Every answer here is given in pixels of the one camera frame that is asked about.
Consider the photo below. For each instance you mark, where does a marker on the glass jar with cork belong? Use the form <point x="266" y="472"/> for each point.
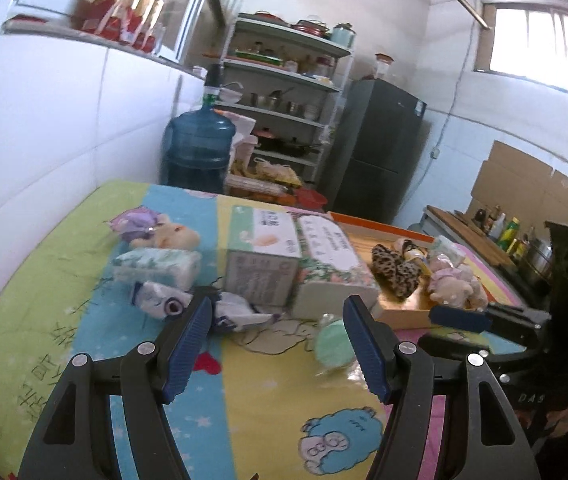
<point x="384" y="66"/>

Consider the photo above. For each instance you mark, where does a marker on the dark grey fridge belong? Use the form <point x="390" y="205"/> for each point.
<point x="379" y="150"/>

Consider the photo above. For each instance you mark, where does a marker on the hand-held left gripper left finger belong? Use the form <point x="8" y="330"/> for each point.
<point x="189" y="350"/>

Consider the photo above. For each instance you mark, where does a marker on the steel cooking pot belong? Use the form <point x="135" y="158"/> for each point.
<point x="534" y="262"/>

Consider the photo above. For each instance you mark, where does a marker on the kitchen counter cabinet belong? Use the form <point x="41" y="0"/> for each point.
<point x="504" y="270"/>

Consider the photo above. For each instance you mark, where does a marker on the beige plush bear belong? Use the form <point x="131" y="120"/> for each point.
<point x="171" y="235"/>

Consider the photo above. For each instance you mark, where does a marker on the flat red pan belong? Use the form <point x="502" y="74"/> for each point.
<point x="266" y="16"/>

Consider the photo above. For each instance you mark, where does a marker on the dark sauce bottle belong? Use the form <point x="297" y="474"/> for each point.
<point x="480" y="220"/>

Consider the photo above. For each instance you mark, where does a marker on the green round powder puff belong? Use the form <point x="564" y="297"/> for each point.
<point x="335" y="345"/>

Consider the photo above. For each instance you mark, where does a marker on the grey metal shelf rack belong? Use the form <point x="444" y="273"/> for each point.
<point x="336" y="85"/>

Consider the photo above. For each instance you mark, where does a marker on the black pot with red lid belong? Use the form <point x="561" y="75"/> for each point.
<point x="265" y="137"/>

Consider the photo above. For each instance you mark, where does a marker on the sliding window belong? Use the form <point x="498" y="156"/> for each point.
<point x="189" y="10"/>

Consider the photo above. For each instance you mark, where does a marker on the yellow green bottle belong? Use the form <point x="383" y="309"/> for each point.
<point x="511" y="232"/>

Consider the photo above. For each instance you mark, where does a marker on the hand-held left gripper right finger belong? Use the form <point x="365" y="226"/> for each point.
<point x="366" y="355"/>

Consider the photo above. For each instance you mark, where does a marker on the leaf print tissue pack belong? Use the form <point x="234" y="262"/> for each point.
<point x="156" y="267"/>

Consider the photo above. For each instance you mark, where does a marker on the bananas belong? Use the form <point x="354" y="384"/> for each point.
<point x="244" y="169"/>

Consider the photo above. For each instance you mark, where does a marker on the white condiment bottle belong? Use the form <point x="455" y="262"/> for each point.
<point x="498" y="227"/>

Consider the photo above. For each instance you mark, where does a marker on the small bright window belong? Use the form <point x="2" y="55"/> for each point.
<point x="544" y="40"/>

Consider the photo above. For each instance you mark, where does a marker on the cartoon printed blanket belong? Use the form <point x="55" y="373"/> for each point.
<point x="89" y="285"/>

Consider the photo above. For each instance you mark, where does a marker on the black wok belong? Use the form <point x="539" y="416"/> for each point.
<point x="296" y="147"/>

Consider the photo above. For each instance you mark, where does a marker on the teal canister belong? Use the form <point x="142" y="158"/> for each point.
<point x="343" y="35"/>

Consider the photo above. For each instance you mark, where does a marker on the white sack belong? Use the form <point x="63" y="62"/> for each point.
<point x="244" y="132"/>

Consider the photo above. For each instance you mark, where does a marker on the white blue printed pouch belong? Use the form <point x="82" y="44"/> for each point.
<point x="159" y="300"/>

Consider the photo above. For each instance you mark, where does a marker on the orange-rimmed cardboard box tray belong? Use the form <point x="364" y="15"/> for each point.
<point x="404" y="310"/>

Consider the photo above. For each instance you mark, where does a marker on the cream striped scrunchie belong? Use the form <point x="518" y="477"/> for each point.
<point x="414" y="249"/>

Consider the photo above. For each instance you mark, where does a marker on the green white tissue box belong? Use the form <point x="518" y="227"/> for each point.
<point x="261" y="250"/>

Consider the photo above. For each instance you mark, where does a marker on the box of orange jars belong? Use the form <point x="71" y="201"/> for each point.
<point x="259" y="190"/>

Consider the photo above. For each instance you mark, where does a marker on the floral tissue pack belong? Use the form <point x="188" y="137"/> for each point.
<point x="334" y="270"/>

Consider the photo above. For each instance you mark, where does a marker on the black water pump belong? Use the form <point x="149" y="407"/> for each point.
<point x="212" y="82"/>

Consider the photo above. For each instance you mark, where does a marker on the shrink-wrapped drink bottle pack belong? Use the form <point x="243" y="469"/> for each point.
<point x="124" y="10"/>

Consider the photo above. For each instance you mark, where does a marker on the green tray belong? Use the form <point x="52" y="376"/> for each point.
<point x="259" y="56"/>

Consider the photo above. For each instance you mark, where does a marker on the cardboard sheet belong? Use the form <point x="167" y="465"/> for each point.
<point x="524" y="180"/>

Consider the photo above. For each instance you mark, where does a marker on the wall socket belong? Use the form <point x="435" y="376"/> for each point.
<point x="434" y="153"/>

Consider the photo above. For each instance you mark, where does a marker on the white crumpled cloth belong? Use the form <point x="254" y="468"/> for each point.
<point x="241" y="312"/>

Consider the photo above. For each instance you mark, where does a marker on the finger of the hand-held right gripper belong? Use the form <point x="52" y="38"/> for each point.
<point x="459" y="318"/>
<point x="449" y="347"/>

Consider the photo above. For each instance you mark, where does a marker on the pink plush toy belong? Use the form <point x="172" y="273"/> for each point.
<point x="456" y="287"/>

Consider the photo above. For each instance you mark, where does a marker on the clear plastic bag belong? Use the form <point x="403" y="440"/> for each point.
<point x="448" y="252"/>

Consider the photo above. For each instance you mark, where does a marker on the red pot with glass lid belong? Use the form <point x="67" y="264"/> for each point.
<point x="310" y="27"/>

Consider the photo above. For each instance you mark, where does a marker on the blue water jug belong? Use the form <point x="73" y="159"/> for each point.
<point x="199" y="145"/>

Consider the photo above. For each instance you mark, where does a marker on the red plastic colander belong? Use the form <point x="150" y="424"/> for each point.
<point x="310" y="199"/>

